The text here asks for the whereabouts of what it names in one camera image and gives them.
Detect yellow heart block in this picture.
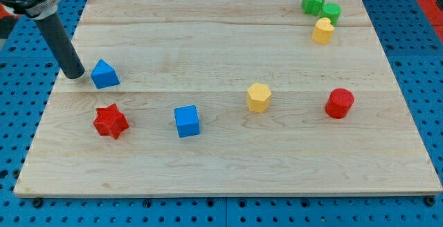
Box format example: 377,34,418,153
311,17,334,44

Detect red cylinder block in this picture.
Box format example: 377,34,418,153
325,88,354,119

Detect red star block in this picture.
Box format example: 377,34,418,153
93,103,129,139

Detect green cylinder block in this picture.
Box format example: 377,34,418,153
320,3,342,26

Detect blue cube block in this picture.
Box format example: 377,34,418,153
174,105,200,138

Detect blue triangle block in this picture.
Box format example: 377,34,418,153
91,60,120,89

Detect green star block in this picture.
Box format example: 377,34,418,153
302,0,325,16

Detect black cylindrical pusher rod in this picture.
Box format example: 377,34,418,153
35,12,85,79

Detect light wooden board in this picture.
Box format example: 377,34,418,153
14,0,442,198

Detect yellow hexagon block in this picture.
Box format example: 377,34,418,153
246,83,272,113

